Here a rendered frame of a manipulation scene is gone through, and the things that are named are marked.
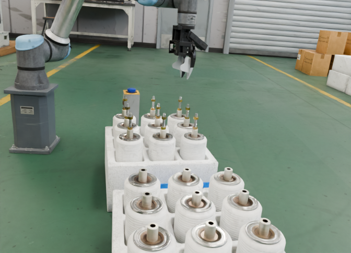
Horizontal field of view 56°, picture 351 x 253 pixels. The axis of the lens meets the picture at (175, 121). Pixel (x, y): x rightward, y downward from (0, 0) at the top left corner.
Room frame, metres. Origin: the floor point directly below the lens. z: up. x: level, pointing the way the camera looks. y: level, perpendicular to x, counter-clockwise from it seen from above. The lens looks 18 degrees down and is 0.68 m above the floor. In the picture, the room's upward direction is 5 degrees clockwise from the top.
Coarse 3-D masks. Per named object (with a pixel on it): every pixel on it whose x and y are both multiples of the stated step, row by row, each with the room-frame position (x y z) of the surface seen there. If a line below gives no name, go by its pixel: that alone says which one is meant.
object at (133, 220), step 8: (128, 208) 0.64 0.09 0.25; (128, 216) 0.63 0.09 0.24; (136, 216) 0.62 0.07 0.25; (144, 216) 0.62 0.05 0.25; (152, 216) 0.62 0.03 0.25; (160, 216) 0.63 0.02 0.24; (128, 224) 0.63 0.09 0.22; (136, 224) 0.61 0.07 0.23; (144, 224) 0.61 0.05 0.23; (160, 224) 0.63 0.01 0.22; (128, 232) 0.63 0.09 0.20
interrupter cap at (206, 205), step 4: (184, 196) 0.70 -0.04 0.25; (188, 196) 0.71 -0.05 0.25; (204, 196) 0.71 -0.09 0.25; (180, 200) 0.68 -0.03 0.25; (184, 200) 0.69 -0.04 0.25; (188, 200) 0.69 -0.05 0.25; (204, 200) 0.69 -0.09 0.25; (208, 200) 0.69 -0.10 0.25; (184, 204) 0.67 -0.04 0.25; (188, 204) 0.67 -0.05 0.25; (204, 204) 0.68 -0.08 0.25; (208, 204) 0.68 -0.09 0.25; (184, 208) 0.66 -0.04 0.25; (188, 208) 0.65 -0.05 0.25; (192, 208) 0.66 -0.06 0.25; (196, 208) 0.66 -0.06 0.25; (200, 208) 0.66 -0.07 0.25; (204, 208) 0.66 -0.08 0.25; (208, 208) 0.66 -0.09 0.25; (196, 212) 0.64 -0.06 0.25; (200, 212) 0.64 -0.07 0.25
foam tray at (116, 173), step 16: (112, 128) 1.34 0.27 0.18; (112, 144) 1.16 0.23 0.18; (112, 160) 1.02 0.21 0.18; (144, 160) 1.05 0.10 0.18; (176, 160) 1.08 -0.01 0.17; (192, 160) 1.07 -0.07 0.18; (208, 160) 1.09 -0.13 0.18; (112, 176) 0.98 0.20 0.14; (128, 176) 0.99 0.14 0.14; (160, 176) 1.02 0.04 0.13; (208, 176) 1.07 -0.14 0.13; (112, 192) 0.98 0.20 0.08
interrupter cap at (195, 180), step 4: (180, 172) 0.83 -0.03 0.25; (172, 176) 0.80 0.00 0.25; (176, 176) 0.80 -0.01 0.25; (180, 176) 0.81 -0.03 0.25; (192, 176) 0.81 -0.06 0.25; (196, 176) 0.81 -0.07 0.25; (176, 180) 0.78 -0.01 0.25; (180, 180) 0.78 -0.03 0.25; (192, 180) 0.79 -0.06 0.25; (196, 180) 0.79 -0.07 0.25; (180, 184) 0.76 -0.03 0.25; (184, 184) 0.76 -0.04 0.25; (188, 184) 0.77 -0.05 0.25; (192, 184) 0.77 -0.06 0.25; (196, 184) 0.77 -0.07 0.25
